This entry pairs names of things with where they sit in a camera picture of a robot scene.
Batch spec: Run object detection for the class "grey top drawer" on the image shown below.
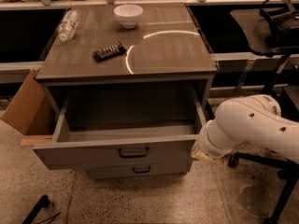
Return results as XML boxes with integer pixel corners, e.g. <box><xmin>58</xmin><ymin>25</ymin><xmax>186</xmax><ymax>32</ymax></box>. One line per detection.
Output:
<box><xmin>34</xmin><ymin>82</ymin><xmax>204</xmax><ymax>172</ymax></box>

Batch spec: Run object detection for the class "grey drawer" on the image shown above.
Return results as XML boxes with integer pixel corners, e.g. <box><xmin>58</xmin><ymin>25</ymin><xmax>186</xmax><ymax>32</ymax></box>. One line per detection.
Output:
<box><xmin>86</xmin><ymin>161</ymin><xmax>191</xmax><ymax>180</ymax></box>
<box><xmin>34</xmin><ymin>82</ymin><xmax>204</xmax><ymax>172</ymax></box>

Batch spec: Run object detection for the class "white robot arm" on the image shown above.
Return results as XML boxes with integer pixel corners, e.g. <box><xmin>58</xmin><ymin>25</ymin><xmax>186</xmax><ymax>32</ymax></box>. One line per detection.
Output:
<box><xmin>192</xmin><ymin>94</ymin><xmax>299</xmax><ymax>163</ymax></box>

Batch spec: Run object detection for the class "grey drawer cabinet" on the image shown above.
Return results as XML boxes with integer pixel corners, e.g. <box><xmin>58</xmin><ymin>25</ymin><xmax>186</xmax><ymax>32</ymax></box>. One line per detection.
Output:
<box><xmin>35</xmin><ymin>3</ymin><xmax>227</xmax><ymax>181</ymax></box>

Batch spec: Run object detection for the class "grey bottom drawer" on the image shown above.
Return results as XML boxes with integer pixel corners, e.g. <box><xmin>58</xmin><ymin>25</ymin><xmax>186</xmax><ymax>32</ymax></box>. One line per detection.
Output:
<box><xmin>86</xmin><ymin>161</ymin><xmax>191</xmax><ymax>180</ymax></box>

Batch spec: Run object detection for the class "dark snack bar wrapper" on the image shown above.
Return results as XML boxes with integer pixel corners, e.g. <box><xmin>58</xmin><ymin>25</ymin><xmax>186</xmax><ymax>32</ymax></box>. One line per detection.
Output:
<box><xmin>92</xmin><ymin>42</ymin><xmax>127</xmax><ymax>62</ymax></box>

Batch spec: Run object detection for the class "black office chair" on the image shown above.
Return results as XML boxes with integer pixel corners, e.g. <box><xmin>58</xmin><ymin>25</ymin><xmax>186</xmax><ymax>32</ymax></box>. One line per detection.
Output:
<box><xmin>227</xmin><ymin>7</ymin><xmax>299</xmax><ymax>224</ymax></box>

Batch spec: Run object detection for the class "white bowl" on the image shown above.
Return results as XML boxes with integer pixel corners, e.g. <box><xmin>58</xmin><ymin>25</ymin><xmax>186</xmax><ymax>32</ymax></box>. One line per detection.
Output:
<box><xmin>113</xmin><ymin>4</ymin><xmax>143</xmax><ymax>29</ymax></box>

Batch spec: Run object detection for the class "black tool on floor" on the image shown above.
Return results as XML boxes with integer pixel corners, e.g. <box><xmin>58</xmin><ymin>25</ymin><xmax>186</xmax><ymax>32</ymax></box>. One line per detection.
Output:
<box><xmin>22</xmin><ymin>195</ymin><xmax>60</xmax><ymax>224</ymax></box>

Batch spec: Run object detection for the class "black headset on chair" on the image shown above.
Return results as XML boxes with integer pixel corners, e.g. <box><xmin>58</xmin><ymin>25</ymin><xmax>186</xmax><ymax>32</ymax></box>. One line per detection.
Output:
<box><xmin>259</xmin><ymin>0</ymin><xmax>299</xmax><ymax>47</ymax></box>

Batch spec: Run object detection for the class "brown cardboard box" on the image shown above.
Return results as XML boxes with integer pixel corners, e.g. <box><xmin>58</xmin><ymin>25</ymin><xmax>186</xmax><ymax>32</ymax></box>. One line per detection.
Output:
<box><xmin>2</xmin><ymin>70</ymin><xmax>55</xmax><ymax>146</ymax></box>

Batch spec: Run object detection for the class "clear plastic water bottle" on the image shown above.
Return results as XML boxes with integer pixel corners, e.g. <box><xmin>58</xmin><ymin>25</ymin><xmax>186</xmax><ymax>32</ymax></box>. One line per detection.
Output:
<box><xmin>58</xmin><ymin>10</ymin><xmax>79</xmax><ymax>42</ymax></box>

